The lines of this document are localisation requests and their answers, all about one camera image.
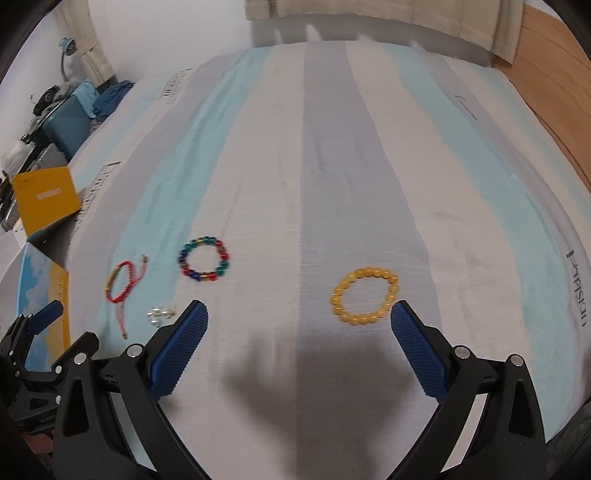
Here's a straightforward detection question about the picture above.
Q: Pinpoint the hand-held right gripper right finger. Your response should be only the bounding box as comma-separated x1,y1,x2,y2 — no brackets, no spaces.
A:
390,300,548,480

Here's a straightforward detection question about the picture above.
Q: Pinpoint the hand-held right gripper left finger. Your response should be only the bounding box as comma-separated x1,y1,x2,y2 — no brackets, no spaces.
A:
52,300,209,480

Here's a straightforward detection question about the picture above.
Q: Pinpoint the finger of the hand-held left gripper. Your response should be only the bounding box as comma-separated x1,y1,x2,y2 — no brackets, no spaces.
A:
0,300,65,370

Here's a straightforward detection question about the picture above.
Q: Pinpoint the yellow bead bracelet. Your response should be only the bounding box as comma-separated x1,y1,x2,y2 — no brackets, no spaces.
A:
331,267,399,325

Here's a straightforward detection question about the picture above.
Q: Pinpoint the blue printed cardboard box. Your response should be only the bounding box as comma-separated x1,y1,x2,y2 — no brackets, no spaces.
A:
0,166,81,372

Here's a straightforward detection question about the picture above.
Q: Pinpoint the grey suitcase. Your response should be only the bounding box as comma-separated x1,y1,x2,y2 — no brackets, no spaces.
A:
0,142,70,232

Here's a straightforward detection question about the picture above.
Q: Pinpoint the striped bed sheet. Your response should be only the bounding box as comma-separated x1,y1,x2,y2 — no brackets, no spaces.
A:
69,39,591,480

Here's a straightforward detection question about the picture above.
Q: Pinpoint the teal suitcase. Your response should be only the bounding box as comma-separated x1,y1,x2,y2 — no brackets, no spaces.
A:
42,85,96,161

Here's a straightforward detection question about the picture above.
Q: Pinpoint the blue clothes pile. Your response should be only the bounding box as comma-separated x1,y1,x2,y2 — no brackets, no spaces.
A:
91,80,136,123

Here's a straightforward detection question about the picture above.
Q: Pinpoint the blue desk lamp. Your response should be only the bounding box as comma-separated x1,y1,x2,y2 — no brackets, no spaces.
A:
57,37,82,85

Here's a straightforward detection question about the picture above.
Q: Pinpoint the narrow beige curtain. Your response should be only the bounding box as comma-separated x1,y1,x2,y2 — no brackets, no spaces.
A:
62,0,116,89

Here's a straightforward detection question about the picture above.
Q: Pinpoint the wooden headboard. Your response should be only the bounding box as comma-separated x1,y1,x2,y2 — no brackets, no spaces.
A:
495,4,591,197

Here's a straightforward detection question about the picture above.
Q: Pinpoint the white pearl bracelet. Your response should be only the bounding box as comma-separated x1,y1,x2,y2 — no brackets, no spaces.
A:
147,305,180,327

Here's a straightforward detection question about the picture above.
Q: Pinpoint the red cord bracelet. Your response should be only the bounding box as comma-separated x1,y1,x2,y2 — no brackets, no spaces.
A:
105,255,149,341

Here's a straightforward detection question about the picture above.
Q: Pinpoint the multicoloured bead bracelet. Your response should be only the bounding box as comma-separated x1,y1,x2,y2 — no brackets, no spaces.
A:
178,236,232,284

